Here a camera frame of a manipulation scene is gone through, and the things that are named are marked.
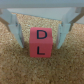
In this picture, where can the pink block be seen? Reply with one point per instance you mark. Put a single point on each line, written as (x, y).
(40, 41)

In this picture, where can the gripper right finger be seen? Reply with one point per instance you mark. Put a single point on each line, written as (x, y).
(65, 28)

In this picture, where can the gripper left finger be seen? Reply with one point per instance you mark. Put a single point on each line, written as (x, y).
(13, 28)

